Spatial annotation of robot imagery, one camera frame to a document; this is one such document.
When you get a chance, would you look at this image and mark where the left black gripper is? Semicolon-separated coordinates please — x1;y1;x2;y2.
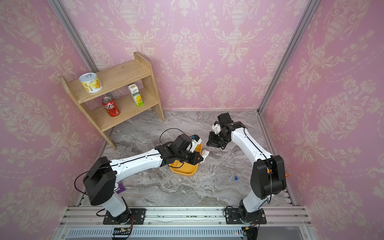
176;149;206;166

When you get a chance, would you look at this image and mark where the white wiping cloth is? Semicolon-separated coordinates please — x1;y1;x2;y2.
201;150;210;164

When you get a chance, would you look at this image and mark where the yellow plastic basin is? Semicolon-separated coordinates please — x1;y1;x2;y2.
170;161;199;177

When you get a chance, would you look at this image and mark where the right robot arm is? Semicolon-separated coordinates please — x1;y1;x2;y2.
207;121;287;223

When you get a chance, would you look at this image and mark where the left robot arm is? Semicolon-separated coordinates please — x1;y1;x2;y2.
83;134;209;224

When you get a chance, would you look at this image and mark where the purple tissue pack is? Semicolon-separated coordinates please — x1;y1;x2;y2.
115;182;126;194

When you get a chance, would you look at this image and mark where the green white juice carton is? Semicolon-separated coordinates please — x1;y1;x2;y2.
129;84;144;107

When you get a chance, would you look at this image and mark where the red cola can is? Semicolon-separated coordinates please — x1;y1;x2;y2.
102;97;121;117

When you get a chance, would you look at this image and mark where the wooden two-tier shelf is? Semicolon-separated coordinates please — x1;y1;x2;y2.
59;51;166;151

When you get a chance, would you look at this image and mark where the yellow white tin can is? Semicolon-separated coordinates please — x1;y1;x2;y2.
79;73;103;94

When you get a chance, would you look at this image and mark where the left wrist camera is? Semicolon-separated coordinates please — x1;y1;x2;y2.
190;135;202;153

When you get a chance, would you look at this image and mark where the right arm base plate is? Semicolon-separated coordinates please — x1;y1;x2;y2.
223;207;267;225

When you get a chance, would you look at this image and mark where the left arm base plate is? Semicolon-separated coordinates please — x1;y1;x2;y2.
103;208;146;225

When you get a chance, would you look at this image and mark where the aluminium front rail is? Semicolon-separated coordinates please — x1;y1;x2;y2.
54;206;316;240

